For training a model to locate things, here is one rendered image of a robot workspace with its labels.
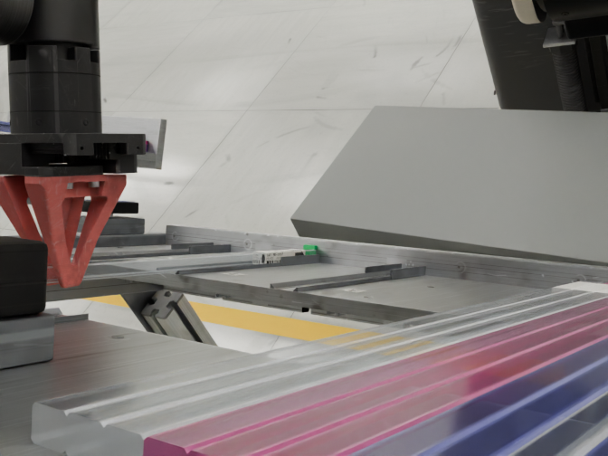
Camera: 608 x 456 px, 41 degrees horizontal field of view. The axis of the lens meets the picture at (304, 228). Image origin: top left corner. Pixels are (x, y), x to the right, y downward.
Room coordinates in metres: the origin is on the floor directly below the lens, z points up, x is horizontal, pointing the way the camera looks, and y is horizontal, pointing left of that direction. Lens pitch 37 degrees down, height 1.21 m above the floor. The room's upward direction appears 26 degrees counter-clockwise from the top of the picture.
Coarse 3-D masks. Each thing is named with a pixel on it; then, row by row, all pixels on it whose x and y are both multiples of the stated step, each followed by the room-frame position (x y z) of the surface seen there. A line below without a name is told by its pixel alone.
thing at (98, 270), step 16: (176, 256) 0.52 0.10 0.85; (192, 256) 0.52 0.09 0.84; (208, 256) 0.53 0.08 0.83; (224, 256) 0.54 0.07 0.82; (240, 256) 0.55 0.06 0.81; (256, 256) 0.56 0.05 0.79; (48, 272) 0.45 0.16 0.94; (96, 272) 0.47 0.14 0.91; (112, 272) 0.47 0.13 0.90; (128, 272) 0.48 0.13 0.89; (144, 272) 0.49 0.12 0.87; (160, 272) 0.50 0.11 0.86
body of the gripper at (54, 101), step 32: (32, 64) 0.50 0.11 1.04; (64, 64) 0.50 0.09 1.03; (96, 64) 0.51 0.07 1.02; (32, 96) 0.49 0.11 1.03; (64, 96) 0.49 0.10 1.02; (96, 96) 0.50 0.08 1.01; (32, 128) 0.48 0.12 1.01; (64, 128) 0.48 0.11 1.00; (96, 128) 0.49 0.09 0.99; (64, 160) 0.49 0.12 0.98
